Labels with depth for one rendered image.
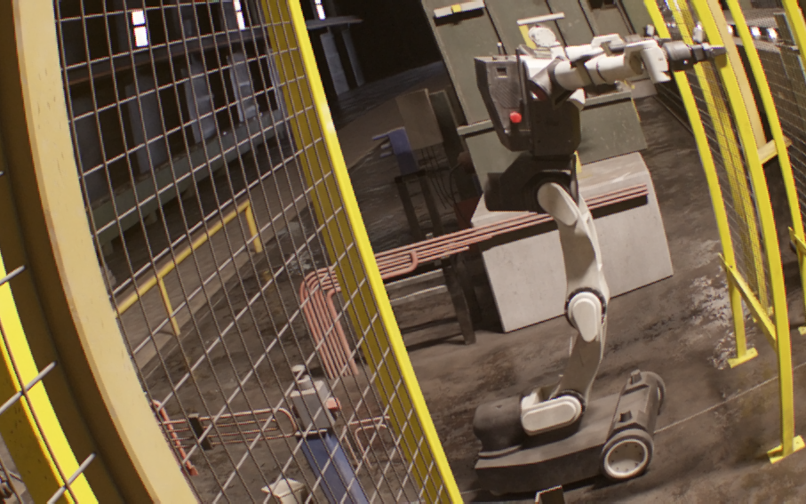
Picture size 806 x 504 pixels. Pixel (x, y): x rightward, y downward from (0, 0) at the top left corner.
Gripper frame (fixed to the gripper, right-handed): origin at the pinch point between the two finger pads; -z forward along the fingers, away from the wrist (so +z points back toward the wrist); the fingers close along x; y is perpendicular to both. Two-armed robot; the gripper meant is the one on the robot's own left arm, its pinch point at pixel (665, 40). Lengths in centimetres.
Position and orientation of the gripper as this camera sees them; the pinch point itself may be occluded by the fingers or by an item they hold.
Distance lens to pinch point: 382.2
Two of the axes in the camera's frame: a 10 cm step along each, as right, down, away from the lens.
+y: -3.0, -9.4, -1.8
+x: -0.9, 2.1, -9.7
